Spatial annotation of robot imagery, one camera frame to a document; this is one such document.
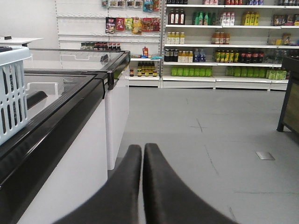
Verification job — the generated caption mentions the light blue plastic basket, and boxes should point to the light blue plastic basket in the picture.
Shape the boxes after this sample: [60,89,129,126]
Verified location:
[0,46,31,144]

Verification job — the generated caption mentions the near white chest freezer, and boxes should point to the near white chest freezer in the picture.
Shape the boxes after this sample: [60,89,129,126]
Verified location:
[0,71,107,224]

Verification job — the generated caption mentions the white chest freezer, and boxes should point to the white chest freezer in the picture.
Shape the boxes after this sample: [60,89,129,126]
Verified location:
[0,71,107,224]
[24,49,131,170]

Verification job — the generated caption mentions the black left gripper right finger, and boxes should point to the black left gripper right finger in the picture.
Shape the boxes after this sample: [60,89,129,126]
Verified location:
[143,143,234,224]

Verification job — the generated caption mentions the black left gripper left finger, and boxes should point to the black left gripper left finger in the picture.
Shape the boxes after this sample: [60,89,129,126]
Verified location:
[55,145,142,224]

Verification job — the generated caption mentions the far white chest freezer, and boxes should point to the far white chest freezer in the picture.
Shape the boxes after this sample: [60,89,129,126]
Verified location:
[24,49,131,170]

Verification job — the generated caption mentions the white table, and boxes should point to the white table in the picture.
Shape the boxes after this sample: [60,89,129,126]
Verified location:
[0,36,43,47]

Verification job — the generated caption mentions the white supermarket shelf unit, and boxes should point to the white supermarket shelf unit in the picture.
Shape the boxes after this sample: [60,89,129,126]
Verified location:
[54,0,299,91]

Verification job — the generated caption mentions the steel floor socket plate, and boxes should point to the steel floor socket plate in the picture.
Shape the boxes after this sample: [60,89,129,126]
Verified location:
[256,151,275,161]

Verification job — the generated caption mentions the dark wood display stand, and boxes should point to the dark wood display stand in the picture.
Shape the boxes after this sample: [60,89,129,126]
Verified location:
[277,57,299,135]

